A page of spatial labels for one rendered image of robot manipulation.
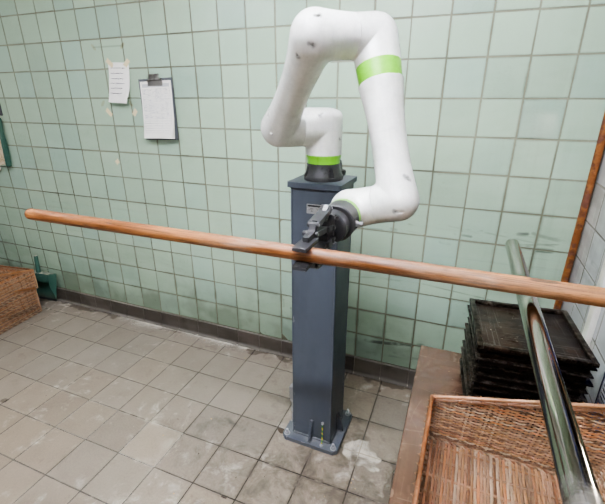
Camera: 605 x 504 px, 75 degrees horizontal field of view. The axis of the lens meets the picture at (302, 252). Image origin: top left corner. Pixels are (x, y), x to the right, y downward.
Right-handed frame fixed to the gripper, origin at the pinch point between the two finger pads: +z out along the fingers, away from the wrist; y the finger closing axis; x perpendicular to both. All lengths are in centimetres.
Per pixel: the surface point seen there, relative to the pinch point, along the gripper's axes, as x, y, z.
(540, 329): -39.6, 2.1, 10.4
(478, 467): -41, 61, -19
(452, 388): -34, 62, -49
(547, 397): -38.3, 2.5, 25.0
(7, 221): 292, 61, -124
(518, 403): -48, 42, -24
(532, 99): -50, -27, -120
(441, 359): -30, 62, -64
